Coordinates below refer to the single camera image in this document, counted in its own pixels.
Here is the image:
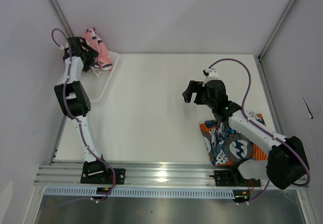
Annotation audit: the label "aluminium frame post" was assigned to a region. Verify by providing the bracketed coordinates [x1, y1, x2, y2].
[48, 0, 74, 48]
[257, 0, 299, 63]

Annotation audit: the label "blue orange patterned shorts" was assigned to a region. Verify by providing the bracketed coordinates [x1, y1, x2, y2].
[199, 120, 268, 166]

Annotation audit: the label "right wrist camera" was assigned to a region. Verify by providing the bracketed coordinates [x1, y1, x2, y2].
[203, 68, 220, 80]

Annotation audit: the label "white slotted cable duct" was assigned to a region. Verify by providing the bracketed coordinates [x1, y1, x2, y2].
[44, 186, 235, 199]

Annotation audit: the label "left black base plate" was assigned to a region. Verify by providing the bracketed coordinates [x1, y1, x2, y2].
[80, 169, 126, 185]

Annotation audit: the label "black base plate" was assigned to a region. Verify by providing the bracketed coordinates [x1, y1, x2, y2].
[209, 167, 261, 187]
[80, 169, 126, 185]

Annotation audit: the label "white plastic basket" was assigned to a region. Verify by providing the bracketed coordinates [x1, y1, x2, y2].
[84, 51, 120, 103]

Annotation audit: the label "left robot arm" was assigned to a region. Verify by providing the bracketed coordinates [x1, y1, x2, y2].
[54, 37, 110, 184]

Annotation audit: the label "left aluminium frame post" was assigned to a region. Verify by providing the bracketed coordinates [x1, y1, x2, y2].
[48, 0, 74, 48]

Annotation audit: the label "aluminium mounting rail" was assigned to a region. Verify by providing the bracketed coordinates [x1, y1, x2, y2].
[34, 164, 310, 191]

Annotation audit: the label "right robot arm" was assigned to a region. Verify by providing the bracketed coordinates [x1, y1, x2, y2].
[182, 80, 311, 190]

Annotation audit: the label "right aluminium frame post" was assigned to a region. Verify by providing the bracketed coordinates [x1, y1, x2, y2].
[257, 0, 299, 63]

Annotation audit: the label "pink star patterned shorts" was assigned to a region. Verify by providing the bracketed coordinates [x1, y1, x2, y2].
[82, 27, 114, 75]

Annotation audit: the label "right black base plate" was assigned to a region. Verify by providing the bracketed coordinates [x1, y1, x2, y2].
[209, 167, 261, 187]

